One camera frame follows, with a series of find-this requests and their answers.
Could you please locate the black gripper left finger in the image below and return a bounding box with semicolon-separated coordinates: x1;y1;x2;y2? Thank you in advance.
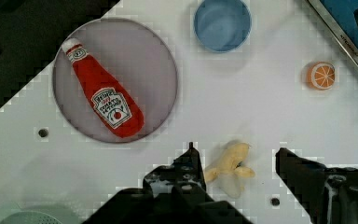
82;145;253;224

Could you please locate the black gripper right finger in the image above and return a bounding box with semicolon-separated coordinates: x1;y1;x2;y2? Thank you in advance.
275;147;358;224

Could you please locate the yellow plush peeled banana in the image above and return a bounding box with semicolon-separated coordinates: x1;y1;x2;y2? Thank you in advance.
204;143;255;199

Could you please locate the red plush ketchup bottle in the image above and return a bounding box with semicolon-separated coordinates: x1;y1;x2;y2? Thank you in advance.
62;38;145;138

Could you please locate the orange slice toy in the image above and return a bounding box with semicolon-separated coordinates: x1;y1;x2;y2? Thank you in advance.
306;62;336;91

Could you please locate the grey round plate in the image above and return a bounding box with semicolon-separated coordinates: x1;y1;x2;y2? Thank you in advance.
52;19;178;143

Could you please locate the pale green colander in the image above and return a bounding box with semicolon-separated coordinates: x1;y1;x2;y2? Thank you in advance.
0;203;82;224

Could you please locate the blue bowl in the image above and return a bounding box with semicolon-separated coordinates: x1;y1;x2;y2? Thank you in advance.
193;0;252;53

